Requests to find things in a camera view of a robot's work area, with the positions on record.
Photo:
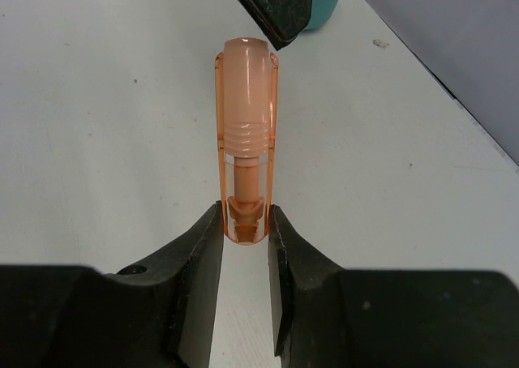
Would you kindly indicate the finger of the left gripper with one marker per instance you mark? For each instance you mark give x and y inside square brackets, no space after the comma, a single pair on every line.
[281,21]

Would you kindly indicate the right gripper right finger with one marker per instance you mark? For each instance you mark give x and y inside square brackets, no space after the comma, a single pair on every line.
[324,315]

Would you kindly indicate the teal round organizer container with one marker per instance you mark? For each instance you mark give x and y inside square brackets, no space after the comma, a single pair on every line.
[321,12]

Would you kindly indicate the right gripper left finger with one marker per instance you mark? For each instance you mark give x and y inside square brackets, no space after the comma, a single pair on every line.
[156,312]

